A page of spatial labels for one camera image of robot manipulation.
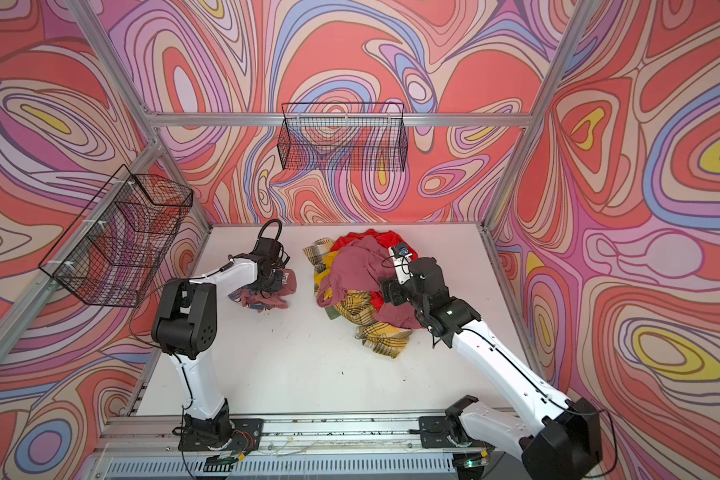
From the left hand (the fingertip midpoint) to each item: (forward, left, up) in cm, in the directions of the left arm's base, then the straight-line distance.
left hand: (272, 280), depth 101 cm
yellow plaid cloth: (-13, -30, +4) cm, 32 cm away
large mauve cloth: (-3, -31, +13) cm, 34 cm away
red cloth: (+8, -39, +12) cm, 41 cm away
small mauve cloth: (-11, 0, +5) cm, 12 cm away
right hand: (-12, -40, +19) cm, 46 cm away
